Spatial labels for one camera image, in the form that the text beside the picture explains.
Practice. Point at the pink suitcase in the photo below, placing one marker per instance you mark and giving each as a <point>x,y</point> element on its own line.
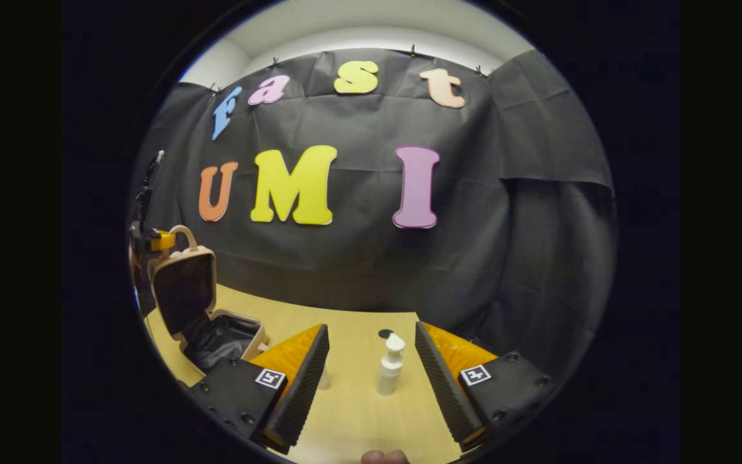
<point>184,290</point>

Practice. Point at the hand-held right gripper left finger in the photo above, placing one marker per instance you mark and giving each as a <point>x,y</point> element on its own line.
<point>303,393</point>

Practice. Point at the black backdrop cloth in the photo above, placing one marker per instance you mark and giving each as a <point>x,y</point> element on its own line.
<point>358,270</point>

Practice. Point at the white squeeze tube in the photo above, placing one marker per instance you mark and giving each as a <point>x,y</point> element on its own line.
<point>324,380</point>

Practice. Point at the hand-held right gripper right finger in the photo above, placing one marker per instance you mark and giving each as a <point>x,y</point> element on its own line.
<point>445,393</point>

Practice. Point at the white pump bottle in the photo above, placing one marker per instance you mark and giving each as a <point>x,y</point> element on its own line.
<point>390,370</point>

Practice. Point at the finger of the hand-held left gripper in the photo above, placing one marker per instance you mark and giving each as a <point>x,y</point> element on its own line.
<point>163,241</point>

